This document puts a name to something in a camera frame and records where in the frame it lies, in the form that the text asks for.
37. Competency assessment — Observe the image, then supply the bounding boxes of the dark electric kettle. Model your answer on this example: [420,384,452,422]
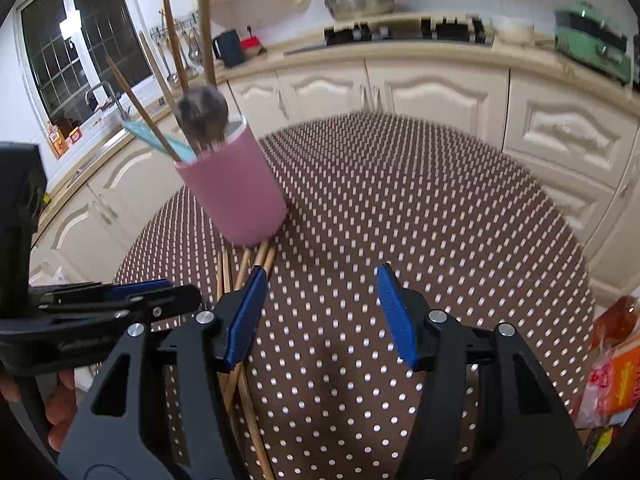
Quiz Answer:
[212,29,246,68]

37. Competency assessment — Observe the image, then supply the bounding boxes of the steel faucet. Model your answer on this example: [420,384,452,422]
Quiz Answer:
[85,81,123,111]

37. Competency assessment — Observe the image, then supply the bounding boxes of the metal spoon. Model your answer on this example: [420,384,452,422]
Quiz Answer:
[176,86,230,153]

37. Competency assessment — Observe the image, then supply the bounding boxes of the orange plastic bag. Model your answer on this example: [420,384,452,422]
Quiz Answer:
[575,296,640,428]

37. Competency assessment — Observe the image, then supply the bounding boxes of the white bowl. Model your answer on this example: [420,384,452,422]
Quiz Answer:
[492,15,536,45]

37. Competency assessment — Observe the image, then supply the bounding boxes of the green electric cooker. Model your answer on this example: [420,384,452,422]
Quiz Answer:
[554,1,633,85]

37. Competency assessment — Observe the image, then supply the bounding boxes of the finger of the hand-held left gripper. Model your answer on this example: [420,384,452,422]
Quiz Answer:
[39,279,174,307]
[116,285,202,322]

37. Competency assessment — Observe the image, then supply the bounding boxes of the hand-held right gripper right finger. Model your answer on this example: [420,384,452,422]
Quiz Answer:
[375,263,587,480]

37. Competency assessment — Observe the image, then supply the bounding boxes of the light blue handled utensil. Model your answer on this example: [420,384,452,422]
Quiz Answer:
[122,119,198,158]

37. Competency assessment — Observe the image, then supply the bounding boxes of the person's left hand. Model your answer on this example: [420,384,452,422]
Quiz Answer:
[0,369,77,453]

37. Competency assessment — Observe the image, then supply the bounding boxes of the kitchen window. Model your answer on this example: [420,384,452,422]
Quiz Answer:
[15,0,153,126]

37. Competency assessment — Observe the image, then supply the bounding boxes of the black gas stove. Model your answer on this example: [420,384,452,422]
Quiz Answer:
[324,16,496,47]

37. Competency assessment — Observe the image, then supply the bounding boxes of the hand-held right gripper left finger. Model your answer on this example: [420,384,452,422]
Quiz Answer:
[57,266,270,480]

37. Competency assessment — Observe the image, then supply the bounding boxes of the pink utensil holder cup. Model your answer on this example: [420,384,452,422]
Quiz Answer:
[174,114,288,247]

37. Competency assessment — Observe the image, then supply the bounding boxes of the cream base cabinets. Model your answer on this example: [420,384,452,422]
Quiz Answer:
[30,52,640,306]

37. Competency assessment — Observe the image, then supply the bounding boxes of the single wooden chopstick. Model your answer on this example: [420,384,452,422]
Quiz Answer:
[139,31,181,111]
[105,56,186,163]
[161,0,191,93]
[196,0,218,88]

